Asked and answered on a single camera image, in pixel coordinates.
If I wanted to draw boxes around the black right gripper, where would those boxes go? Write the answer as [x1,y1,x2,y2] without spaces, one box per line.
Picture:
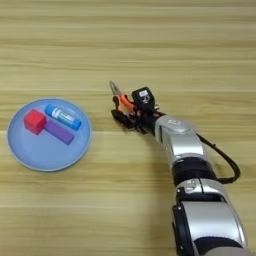
[110,106,166,134]

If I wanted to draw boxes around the orange and black pliers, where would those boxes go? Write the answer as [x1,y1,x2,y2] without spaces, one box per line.
[109,79,138,115]

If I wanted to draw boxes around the purple rectangular block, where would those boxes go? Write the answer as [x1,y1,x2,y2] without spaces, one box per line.
[44,118,75,146]

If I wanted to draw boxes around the red cube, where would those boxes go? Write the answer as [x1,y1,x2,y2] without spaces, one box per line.
[23,108,48,136]

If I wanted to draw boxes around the black box with white label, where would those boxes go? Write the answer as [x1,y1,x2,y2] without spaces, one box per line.
[131,86,156,113]

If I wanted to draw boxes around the blue glue stick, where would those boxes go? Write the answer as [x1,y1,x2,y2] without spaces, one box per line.
[44,103,83,132]

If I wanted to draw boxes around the round blue plate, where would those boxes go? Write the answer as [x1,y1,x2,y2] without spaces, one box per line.
[6,97,93,173]

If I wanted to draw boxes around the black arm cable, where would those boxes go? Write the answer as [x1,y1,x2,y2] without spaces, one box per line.
[196,133,242,185]

